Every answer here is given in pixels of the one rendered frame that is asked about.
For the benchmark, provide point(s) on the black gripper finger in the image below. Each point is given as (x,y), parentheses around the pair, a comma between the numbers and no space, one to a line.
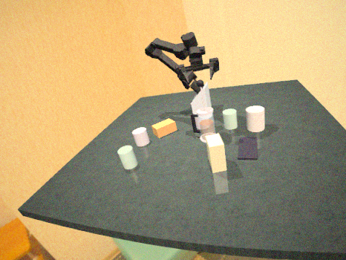
(183,74)
(212,69)

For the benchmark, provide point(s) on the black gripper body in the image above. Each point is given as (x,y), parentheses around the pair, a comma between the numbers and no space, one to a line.
(197,65)

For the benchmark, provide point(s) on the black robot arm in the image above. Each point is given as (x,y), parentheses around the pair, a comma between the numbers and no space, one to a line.
(189,47)

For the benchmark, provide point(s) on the orange rectangular block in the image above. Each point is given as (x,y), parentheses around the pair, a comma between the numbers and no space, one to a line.
(163,128)

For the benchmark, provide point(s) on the pale yellow rectangular block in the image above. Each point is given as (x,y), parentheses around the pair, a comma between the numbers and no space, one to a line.
(217,159)

